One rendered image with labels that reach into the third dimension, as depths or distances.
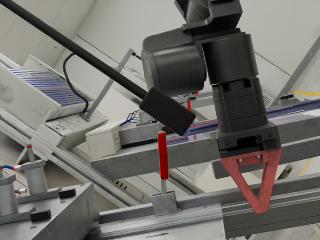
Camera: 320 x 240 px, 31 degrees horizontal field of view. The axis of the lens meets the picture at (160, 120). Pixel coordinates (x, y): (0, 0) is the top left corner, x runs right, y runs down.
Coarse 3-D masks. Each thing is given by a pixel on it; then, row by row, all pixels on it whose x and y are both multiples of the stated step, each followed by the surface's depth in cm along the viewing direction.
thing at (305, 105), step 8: (296, 104) 86; (304, 104) 86; (312, 104) 86; (272, 112) 86; (280, 112) 86; (288, 112) 86; (192, 128) 86; (200, 128) 86; (208, 128) 86; (184, 136) 86
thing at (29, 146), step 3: (27, 144) 68; (30, 144) 68; (27, 147) 68; (30, 147) 68; (30, 150) 68; (30, 153) 68; (30, 156) 68; (33, 156) 69; (30, 159) 68; (33, 159) 68
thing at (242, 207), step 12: (300, 192) 66; (312, 192) 66; (228, 204) 68; (240, 204) 67; (276, 204) 66; (288, 204) 66; (168, 216) 68; (180, 216) 67; (192, 216) 67; (204, 216) 67; (216, 216) 67; (96, 228) 69; (108, 228) 68; (120, 228) 68; (132, 228) 68; (144, 228) 68
